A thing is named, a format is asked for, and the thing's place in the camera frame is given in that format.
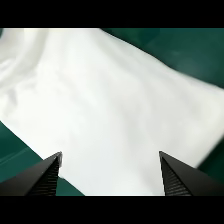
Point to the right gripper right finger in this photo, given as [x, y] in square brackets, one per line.
[178, 180]

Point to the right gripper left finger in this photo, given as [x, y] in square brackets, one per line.
[41, 179]

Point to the white shirt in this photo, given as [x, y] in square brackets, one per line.
[110, 110]

